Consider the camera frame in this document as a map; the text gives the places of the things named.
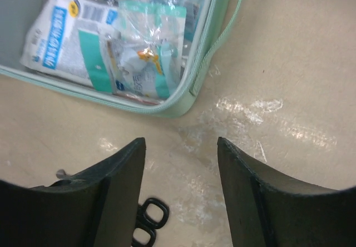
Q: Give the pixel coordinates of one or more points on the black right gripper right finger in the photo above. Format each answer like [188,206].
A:
[266,207]

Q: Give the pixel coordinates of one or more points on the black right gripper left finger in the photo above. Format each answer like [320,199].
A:
[30,216]

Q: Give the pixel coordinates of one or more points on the white gauze dressing packet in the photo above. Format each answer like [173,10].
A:
[65,41]

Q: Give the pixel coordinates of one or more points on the clear green dotted packet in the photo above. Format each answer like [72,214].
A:
[152,33]

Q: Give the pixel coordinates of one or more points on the mint green medicine case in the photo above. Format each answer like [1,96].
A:
[18,16]

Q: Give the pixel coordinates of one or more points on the teal header clear packet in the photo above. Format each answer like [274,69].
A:
[101,55]

